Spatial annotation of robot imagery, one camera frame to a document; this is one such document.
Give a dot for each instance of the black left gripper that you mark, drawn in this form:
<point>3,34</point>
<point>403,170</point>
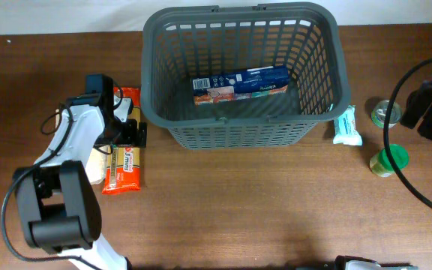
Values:
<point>130,137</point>

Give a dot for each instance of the blue cardboard food box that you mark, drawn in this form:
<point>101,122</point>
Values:
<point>240,85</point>

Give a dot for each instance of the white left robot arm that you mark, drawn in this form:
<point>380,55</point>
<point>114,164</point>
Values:
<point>57,206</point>

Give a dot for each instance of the green white tissue pack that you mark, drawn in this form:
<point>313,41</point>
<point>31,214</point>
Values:
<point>345,128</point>

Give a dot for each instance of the orange spaghetti packet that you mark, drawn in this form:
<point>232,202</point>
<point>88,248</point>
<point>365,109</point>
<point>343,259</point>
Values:
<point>123,165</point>

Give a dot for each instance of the clear bag of rice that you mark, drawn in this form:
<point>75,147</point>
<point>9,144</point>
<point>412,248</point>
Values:
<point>98,165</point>

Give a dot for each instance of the tin can with pull tab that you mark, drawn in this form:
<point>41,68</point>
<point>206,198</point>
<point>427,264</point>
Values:
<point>380,111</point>

